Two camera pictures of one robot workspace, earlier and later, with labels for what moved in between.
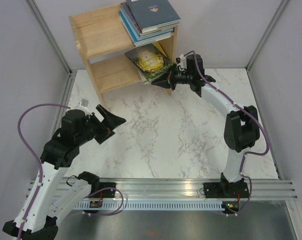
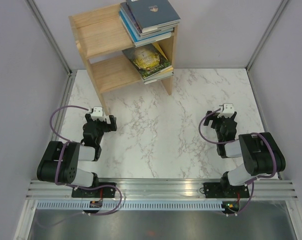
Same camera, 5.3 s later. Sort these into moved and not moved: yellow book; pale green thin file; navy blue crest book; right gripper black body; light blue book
Moved: pale green thin file; right gripper black body
Not moved: navy blue crest book; yellow book; light blue book
